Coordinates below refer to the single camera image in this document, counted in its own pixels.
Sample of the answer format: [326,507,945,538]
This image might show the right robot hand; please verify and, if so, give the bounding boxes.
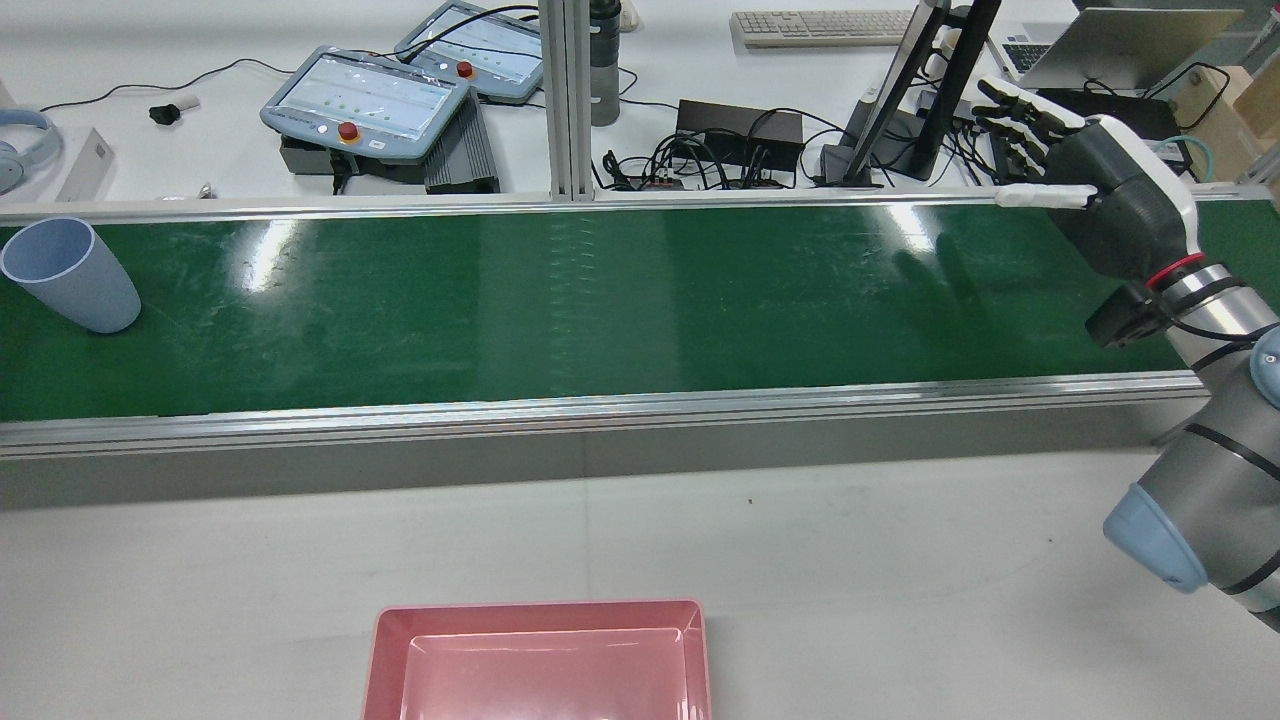
[972,75,1206,291]

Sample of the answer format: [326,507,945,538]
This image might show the light blue plastic cup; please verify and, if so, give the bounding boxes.
[0,217,142,334]

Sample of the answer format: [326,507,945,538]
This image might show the black flat box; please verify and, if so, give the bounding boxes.
[1040,88,1181,141]

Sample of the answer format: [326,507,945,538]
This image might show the brown cardboard box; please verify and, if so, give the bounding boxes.
[1170,65,1280,181]

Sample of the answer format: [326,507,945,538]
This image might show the black hub box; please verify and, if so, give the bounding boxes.
[675,98,804,151]

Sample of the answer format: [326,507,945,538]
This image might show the black finned box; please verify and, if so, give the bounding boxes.
[425,90,501,194]

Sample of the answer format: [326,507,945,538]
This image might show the pink plastic box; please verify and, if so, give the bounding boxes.
[362,598,713,720]

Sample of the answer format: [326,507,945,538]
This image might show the silver laptop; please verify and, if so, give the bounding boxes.
[985,8,1246,96]

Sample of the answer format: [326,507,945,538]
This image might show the black monitor stand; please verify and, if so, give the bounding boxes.
[905,0,1001,181]

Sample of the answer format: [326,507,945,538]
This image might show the flat black monitor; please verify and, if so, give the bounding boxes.
[845,0,951,186]

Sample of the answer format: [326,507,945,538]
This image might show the white keyboard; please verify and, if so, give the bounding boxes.
[730,10,916,49]

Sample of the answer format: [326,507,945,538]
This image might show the green conveyor belt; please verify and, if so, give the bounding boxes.
[0,188,1280,511]

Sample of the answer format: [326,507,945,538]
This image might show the grey-blue teach pendant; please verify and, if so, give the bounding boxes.
[395,0,546,106]
[260,45,471,161]

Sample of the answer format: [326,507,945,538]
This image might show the white rectangular card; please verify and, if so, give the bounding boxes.
[55,128,116,203]

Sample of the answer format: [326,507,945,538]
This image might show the light blue headphones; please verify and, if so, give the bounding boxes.
[0,108,63,196]

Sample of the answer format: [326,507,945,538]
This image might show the teal cable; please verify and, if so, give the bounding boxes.
[1150,135,1216,181]

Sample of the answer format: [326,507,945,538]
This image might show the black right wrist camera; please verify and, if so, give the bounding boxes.
[1085,282,1171,349]

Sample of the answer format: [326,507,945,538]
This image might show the tangled black cable bundle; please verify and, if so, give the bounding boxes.
[595,110,851,191]

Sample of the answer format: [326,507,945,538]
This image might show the aluminium upright post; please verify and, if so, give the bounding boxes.
[538,0,596,201]

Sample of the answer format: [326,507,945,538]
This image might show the thick black pendant cable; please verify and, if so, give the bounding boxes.
[400,5,541,61]

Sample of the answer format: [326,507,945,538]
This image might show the thin black cable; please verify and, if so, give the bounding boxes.
[40,57,296,113]

